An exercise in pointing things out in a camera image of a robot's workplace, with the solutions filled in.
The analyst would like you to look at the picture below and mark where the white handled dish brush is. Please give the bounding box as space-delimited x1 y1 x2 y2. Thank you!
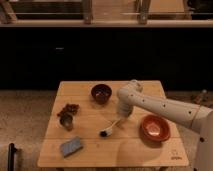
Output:
99 120 120 137

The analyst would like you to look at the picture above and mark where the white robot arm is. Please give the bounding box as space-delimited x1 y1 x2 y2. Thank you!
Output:
117 80 213 171

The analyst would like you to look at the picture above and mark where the dark brown bowl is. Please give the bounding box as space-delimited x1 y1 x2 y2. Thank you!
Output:
91 84 112 105

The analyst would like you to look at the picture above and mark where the red orange bowl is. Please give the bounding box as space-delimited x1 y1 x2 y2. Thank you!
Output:
140 115 171 142

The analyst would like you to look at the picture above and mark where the brown grape bunch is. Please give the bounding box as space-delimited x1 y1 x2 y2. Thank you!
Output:
57 103 79 117

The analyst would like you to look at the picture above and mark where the dark metal cup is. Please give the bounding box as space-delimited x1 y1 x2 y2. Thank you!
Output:
60 115 73 131

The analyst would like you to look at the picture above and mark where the wooden shelf frame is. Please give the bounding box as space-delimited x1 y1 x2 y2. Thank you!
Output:
0 0 213 28

